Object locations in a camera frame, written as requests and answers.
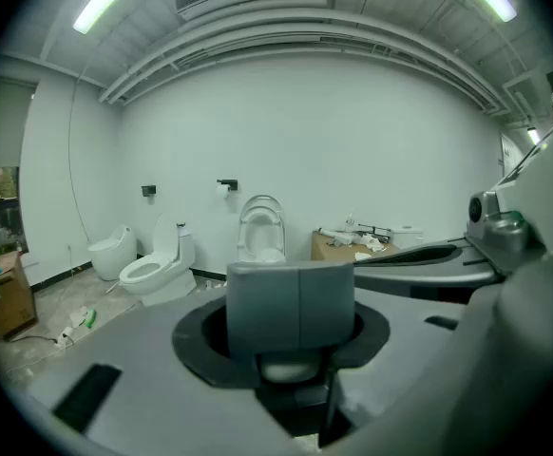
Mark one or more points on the clear plastic bottle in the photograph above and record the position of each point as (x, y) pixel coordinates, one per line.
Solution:
(350, 223)

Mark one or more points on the black empty paper holder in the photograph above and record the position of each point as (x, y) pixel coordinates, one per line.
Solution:
(148, 190)

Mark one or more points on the white toilet with closed seat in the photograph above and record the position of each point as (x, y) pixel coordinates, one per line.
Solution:
(162, 266)

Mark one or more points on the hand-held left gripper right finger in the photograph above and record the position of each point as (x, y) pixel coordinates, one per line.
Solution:
(326, 302)

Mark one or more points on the crumpled white cloth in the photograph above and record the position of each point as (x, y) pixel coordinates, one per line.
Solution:
(79, 315)

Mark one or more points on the tall cardboard box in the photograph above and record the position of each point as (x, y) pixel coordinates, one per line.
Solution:
(10, 297)

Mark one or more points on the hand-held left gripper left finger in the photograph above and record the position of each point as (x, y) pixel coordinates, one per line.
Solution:
(262, 307)

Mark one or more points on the white paper roll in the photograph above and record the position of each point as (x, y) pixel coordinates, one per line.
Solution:
(67, 333)

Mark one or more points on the white egg-shaped toilet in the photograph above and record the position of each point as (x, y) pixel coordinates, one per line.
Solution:
(112, 254)

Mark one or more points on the white toilet bowl raised lid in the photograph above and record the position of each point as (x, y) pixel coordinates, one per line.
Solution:
(262, 235)

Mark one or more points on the grey roller blind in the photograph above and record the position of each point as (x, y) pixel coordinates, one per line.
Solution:
(5, 121)

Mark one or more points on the black holder with paper roll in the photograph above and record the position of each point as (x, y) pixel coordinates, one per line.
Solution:
(228, 186)

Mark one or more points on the white square ceramic tank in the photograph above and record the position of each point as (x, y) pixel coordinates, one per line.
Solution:
(407, 236)

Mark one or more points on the white ceiling pipes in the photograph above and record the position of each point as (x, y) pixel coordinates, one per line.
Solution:
(305, 36)

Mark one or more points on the low wide cardboard box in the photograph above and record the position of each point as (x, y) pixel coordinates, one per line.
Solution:
(333, 250)

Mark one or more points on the small wall light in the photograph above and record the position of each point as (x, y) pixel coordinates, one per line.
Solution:
(533, 135)

